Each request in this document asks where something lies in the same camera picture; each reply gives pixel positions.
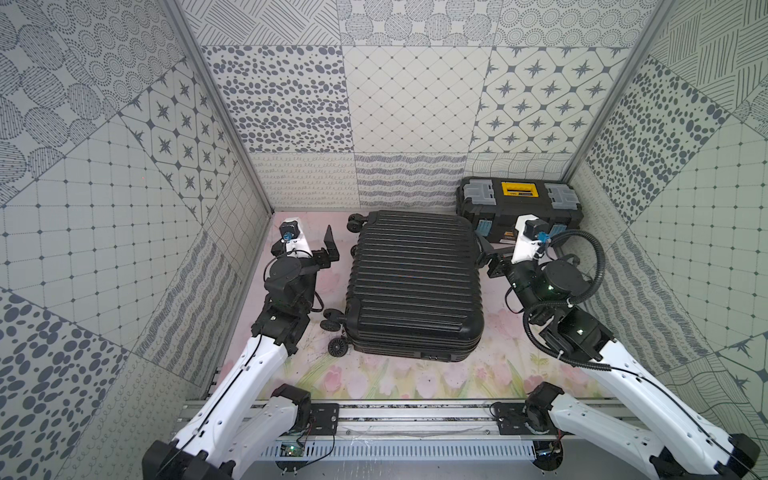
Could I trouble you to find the black ribbed hard-shell suitcase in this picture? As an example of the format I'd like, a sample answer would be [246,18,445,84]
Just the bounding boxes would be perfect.
[321,210,484,362]

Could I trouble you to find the black toolbox with yellow label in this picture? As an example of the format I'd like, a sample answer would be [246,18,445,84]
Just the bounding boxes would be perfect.
[456,177,584,244]

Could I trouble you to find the aluminium mounting rail frame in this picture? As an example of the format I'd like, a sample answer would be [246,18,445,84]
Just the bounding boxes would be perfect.
[170,384,663,478]

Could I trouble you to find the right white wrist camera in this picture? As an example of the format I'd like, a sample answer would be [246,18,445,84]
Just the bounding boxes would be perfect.
[512,214,551,264]

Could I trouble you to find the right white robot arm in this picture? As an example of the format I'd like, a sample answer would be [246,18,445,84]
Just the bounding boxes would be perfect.
[477,218,760,479]

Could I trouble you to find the floral pink table mat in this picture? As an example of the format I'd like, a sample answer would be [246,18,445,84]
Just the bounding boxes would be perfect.
[214,212,611,400]

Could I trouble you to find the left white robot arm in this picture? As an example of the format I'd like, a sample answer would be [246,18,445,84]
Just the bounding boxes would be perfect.
[142,218,339,479]

